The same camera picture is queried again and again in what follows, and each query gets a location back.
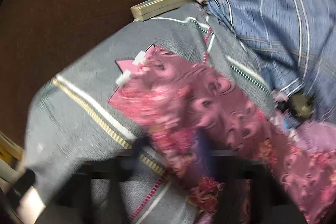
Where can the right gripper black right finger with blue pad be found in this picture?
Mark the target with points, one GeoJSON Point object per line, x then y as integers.
{"type": "Point", "coordinates": [250, 193]}

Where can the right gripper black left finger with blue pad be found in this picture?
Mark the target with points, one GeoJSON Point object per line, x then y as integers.
{"type": "Point", "coordinates": [90, 191]}

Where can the pink floral shirt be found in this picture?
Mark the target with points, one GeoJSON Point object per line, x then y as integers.
{"type": "Point", "coordinates": [173, 99]}

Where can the grey striped pillow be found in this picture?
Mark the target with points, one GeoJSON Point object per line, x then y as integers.
{"type": "Point", "coordinates": [70, 119]}

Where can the purple floral bed sheet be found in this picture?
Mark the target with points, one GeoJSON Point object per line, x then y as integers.
{"type": "Point", "coordinates": [316, 136]}

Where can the blue plaid quilt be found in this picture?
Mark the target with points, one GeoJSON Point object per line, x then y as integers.
{"type": "Point", "coordinates": [294, 42]}

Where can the cream flat box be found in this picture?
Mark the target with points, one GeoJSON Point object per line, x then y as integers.
{"type": "Point", "coordinates": [151, 8]}

